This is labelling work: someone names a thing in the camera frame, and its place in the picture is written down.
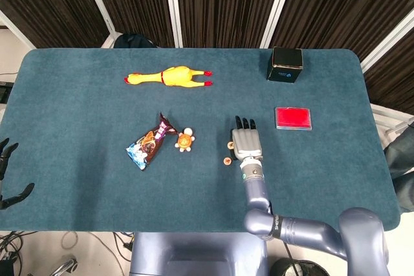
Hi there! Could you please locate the yellow rubber chicken toy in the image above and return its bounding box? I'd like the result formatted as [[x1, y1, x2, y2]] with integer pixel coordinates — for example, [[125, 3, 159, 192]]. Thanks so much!
[[124, 65, 214, 89]]

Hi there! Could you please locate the blue-grey robot torso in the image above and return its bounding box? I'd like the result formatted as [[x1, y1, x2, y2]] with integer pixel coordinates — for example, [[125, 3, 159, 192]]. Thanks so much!
[[129, 232, 270, 276]]

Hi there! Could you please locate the chrome chair leg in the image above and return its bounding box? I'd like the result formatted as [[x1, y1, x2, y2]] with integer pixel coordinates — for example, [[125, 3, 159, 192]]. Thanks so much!
[[48, 255, 78, 276]]

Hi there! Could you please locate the blue felt table cloth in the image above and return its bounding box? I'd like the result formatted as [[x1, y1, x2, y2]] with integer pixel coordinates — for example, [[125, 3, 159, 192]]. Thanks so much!
[[0, 48, 401, 233]]

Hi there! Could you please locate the white coiled floor cable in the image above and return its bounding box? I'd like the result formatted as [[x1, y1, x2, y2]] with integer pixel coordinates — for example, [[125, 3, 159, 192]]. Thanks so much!
[[60, 231, 80, 251]]

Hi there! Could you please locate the black waste bin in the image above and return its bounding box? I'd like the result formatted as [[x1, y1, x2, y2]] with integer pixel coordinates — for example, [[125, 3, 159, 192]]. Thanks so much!
[[270, 256, 324, 276]]

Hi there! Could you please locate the black cardboard box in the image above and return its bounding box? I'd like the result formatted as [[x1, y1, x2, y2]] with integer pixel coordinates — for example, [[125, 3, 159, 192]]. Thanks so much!
[[266, 46, 304, 85]]

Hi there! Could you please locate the orange turtle toy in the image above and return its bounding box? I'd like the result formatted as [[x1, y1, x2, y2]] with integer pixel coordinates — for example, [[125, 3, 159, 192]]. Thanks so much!
[[174, 127, 197, 153]]

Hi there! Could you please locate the red ink pad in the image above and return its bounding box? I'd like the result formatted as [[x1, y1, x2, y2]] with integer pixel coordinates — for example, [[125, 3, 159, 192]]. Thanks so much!
[[274, 106, 313, 132]]

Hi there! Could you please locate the black floor device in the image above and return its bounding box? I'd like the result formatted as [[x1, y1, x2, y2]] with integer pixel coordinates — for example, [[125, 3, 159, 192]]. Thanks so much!
[[0, 81, 14, 104]]

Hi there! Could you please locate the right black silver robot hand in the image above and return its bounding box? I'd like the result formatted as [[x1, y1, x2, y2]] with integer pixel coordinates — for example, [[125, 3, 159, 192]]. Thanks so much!
[[230, 114, 264, 162]]

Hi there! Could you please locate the white metal frame base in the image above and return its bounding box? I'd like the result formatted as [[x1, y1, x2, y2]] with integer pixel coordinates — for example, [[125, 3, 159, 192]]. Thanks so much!
[[370, 103, 414, 134]]

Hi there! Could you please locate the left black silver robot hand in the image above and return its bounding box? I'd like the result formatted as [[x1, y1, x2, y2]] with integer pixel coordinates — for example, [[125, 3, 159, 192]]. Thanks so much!
[[0, 137, 36, 211]]

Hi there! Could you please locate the brown snack bag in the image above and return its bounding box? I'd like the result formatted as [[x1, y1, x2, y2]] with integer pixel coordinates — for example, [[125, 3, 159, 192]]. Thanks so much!
[[125, 112, 178, 171]]

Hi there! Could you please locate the black floor cable with plug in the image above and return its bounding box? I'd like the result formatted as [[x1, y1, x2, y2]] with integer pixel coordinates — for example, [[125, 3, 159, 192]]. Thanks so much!
[[111, 231, 135, 253]]

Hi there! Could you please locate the black bag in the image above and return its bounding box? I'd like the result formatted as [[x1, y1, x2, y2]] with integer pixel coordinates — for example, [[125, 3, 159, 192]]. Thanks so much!
[[113, 32, 158, 49]]

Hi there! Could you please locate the black floor cable bundle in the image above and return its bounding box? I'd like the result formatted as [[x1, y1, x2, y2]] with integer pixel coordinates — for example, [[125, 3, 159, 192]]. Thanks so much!
[[0, 230, 37, 276]]

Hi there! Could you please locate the person in dark clothes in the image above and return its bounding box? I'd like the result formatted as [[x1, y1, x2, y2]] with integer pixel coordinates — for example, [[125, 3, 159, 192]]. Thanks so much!
[[384, 122, 414, 213]]

